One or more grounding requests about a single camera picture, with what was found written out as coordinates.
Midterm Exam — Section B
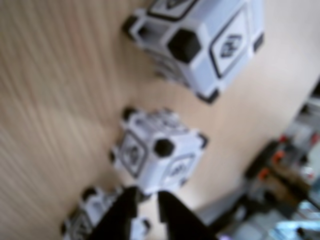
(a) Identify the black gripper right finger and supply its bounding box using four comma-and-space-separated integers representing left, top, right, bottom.
157, 191, 216, 240

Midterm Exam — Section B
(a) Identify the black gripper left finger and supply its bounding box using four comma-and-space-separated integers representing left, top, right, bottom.
93, 186, 140, 240

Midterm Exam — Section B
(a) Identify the white cube overlapping-squares symbol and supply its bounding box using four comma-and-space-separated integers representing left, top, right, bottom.
109, 107, 209, 195

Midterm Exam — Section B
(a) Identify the white cube lightning symbol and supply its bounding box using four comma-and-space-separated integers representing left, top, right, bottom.
122, 0, 266, 105

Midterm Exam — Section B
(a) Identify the white cube cross-loop symbol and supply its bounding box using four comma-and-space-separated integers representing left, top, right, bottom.
61, 186, 152, 240

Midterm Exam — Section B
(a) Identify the black device with orange parts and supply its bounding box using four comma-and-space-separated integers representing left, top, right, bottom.
246, 138, 310, 201

